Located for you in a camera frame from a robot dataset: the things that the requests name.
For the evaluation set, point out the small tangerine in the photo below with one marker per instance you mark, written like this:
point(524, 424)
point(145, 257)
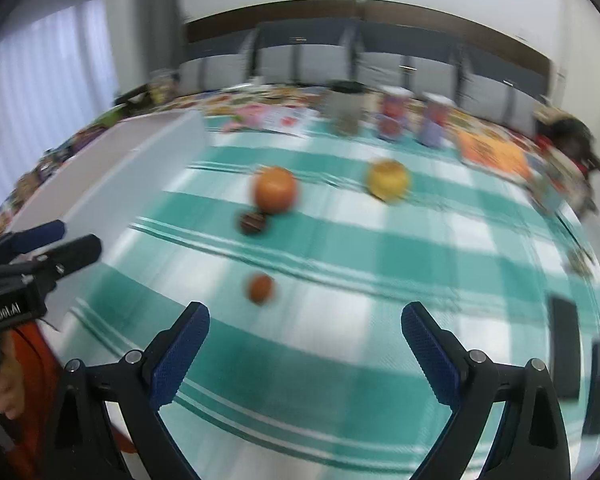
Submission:
point(260, 288)

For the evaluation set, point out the clear jar with printed label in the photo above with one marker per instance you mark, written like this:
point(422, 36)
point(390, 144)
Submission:
point(550, 190)

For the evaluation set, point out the grey sofa pillow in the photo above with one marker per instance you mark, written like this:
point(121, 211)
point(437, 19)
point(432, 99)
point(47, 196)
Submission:
point(500, 95)
point(405, 65)
point(215, 72)
point(300, 57)

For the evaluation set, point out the red apple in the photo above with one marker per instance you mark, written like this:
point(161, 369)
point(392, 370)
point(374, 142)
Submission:
point(275, 189)

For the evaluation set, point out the white sheer curtain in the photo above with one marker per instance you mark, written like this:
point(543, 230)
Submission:
point(45, 85)

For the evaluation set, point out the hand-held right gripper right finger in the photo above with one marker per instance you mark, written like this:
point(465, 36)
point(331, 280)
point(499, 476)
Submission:
point(432, 355)

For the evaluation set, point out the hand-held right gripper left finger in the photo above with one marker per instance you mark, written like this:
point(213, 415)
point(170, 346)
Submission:
point(180, 355)

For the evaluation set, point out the white cardboard box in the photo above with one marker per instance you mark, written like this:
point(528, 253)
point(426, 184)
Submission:
point(145, 150)

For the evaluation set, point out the person's orange clothing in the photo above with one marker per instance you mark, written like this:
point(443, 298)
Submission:
point(30, 385)

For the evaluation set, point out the floral sofa cover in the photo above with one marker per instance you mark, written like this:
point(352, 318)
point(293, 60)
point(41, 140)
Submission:
point(260, 95)

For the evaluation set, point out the clear bag of snacks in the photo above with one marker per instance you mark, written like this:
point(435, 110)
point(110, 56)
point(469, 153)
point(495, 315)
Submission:
point(160, 85)

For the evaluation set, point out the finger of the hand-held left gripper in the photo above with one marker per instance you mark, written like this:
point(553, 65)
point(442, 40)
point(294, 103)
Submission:
point(35, 236)
point(77, 252)

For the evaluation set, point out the clear jar with dark lid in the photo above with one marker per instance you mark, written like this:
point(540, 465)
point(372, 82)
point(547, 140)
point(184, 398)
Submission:
point(347, 107)

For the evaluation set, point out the grey curtain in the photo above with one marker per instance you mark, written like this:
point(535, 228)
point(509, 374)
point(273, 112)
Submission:
point(150, 15)

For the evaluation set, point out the metal hair clip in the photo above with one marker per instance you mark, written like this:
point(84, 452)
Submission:
point(580, 260)

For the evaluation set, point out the dark brown round fruit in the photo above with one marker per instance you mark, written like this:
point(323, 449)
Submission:
point(252, 222)

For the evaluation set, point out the brown wooden sofa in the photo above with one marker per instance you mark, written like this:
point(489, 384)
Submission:
point(280, 17)

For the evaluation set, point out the green checkered tablecloth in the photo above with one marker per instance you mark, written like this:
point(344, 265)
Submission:
point(355, 285)

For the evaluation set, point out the dark bag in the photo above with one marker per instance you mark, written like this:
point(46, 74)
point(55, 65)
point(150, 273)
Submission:
point(572, 135)

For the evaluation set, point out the pink snack packet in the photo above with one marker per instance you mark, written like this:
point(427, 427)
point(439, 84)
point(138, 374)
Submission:
point(267, 117)

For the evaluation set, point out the person's left hand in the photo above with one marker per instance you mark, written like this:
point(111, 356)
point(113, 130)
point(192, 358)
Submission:
point(2, 385)

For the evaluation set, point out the orange book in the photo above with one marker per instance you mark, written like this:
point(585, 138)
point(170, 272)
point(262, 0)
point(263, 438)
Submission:
point(492, 152)

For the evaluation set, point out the black smartphone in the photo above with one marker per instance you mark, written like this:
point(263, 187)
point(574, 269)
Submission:
point(565, 347)

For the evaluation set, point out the yellow apple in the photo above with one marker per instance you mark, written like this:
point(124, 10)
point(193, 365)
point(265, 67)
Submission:
point(389, 180)

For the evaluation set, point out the printed can with white lid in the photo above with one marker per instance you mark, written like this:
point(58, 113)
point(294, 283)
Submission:
point(435, 120)
point(394, 115)

